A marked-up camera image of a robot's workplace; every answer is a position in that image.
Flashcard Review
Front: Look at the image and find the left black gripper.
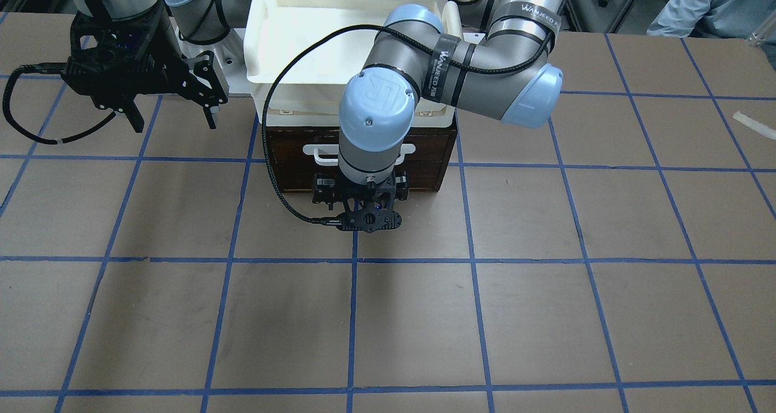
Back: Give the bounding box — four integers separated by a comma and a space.
312, 172, 409, 233

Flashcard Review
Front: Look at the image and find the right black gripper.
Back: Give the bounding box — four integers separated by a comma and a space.
61, 0, 228, 133

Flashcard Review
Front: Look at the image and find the white drawer handle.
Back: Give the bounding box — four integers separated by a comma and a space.
302, 143, 416, 170

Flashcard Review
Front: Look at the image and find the wooden drawer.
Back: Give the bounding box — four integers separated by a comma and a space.
267, 131, 452, 170

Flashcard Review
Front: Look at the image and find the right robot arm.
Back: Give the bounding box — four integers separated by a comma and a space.
61, 0, 253, 133

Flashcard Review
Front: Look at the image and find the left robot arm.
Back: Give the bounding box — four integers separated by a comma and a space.
313, 0, 565, 232

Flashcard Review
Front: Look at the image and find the dark brown drawer cabinet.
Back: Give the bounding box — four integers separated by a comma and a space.
266, 116, 458, 193

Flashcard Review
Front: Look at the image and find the white plastic tray box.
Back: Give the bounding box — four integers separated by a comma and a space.
244, 0, 463, 127

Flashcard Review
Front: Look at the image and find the person in blue shirt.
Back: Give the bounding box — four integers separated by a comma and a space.
646, 0, 774, 38

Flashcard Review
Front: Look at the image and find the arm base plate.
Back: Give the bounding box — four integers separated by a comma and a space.
176, 27, 250, 96

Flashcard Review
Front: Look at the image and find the black braided cable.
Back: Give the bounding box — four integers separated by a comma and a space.
261, 0, 577, 227

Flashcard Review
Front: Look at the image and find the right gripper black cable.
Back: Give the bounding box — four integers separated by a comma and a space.
2, 64, 119, 145

